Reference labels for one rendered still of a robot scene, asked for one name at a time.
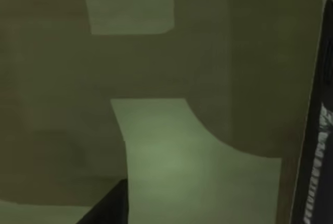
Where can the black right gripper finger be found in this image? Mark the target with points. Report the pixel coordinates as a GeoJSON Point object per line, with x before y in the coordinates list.
{"type": "Point", "coordinates": [114, 205]}

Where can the black panel with white print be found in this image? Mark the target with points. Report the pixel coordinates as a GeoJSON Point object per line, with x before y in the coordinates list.
{"type": "Point", "coordinates": [325, 83]}

